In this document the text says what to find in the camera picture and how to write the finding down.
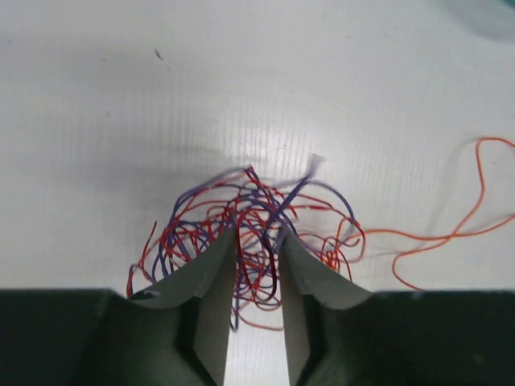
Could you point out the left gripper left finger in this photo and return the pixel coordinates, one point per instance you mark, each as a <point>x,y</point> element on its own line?
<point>174,332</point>

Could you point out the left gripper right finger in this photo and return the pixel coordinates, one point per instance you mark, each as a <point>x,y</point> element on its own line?
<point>337,333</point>

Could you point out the red purple wire ball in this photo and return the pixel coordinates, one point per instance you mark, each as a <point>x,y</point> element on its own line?
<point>261,214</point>

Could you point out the teal transparent plastic tray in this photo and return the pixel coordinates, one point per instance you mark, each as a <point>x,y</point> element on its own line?
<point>490,19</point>

